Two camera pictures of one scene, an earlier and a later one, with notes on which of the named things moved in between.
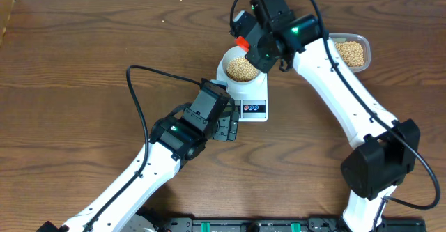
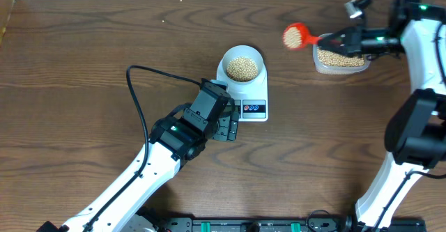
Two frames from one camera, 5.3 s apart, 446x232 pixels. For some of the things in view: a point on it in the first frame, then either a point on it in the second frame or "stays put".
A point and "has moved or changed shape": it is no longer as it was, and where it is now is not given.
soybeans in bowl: [240, 70] stays put
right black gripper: [263, 65] -> [348, 45]
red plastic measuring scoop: [242, 42] has moved or changed shape
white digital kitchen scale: [253, 96] stays put
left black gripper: [228, 124] stays put
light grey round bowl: [237, 68] stays put
